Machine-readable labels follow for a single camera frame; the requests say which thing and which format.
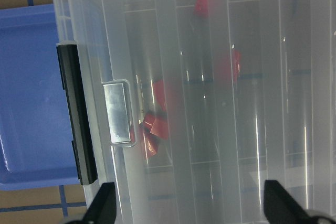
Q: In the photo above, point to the clear plastic storage box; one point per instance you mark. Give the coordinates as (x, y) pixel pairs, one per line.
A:
(277, 122)

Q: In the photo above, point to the red block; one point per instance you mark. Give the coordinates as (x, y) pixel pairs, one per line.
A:
(227, 68)
(201, 8)
(157, 125)
(163, 93)

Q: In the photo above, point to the black box latch handle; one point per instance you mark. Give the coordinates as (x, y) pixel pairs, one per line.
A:
(70, 71)

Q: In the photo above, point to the blue plastic tray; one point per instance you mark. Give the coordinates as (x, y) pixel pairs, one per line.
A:
(36, 136)

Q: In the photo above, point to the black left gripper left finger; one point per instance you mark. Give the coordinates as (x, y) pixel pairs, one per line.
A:
(103, 208)

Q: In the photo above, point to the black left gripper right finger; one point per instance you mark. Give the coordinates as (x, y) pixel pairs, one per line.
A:
(280, 207)

